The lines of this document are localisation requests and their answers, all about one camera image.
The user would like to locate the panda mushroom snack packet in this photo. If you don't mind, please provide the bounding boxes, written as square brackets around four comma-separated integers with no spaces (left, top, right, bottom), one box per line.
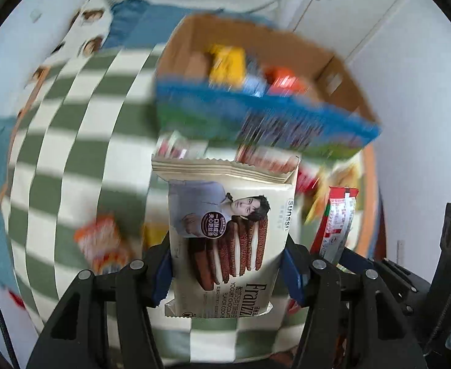
[73,215,134,275]

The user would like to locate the red white wafer packet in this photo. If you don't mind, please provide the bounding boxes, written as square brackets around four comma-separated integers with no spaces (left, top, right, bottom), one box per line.
[310,187,359,265]

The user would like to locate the Franzzi chocolate cookie packet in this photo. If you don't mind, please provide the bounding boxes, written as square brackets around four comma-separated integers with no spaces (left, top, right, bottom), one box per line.
[152,156,299,319]

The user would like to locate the green white checkered blanket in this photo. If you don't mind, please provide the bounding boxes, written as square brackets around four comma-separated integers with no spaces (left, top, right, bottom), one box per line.
[0,43,381,366]

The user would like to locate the cardboard box with blue print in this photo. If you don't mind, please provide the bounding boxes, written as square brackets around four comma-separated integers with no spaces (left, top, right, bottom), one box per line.
[156,14,380,159]

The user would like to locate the bear print pillow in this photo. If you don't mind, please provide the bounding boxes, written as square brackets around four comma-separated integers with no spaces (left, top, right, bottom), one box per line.
[28,0,113,83]

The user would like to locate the blue bed sheet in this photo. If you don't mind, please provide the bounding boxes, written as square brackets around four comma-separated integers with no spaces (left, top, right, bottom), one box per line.
[0,0,280,292]

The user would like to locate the white door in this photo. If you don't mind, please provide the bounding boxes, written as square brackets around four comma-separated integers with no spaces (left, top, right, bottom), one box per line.
[289,0,402,62]

